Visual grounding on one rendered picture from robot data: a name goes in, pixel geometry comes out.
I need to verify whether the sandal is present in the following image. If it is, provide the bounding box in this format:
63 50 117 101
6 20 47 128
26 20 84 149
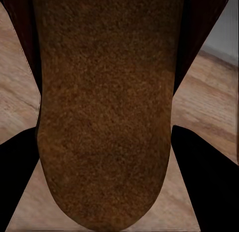
0 0 229 232

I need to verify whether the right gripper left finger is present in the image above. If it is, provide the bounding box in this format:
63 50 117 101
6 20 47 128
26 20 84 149
0 127 39 232

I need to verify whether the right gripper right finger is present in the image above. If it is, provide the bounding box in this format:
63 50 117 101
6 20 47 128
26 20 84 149
171 125 239 232

